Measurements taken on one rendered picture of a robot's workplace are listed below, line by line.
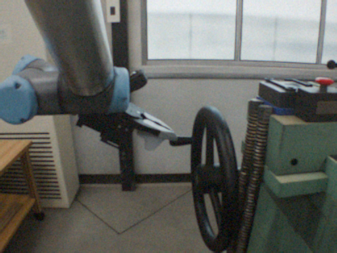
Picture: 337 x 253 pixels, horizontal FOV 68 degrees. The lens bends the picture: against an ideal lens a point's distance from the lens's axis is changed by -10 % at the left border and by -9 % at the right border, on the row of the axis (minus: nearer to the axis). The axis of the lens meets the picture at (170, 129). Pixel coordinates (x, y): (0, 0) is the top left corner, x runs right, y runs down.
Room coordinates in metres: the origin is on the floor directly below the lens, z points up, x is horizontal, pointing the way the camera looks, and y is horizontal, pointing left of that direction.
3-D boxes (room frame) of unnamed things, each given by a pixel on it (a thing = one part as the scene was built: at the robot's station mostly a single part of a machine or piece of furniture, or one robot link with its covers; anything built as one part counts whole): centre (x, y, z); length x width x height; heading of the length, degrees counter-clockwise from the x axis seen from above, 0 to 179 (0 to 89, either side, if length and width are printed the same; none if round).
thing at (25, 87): (0.43, 0.23, 0.99); 0.11 x 0.11 x 0.08; 5
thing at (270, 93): (0.44, -0.23, 0.99); 0.13 x 0.11 x 0.06; 7
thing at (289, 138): (0.45, -0.23, 0.92); 0.15 x 0.13 x 0.09; 7
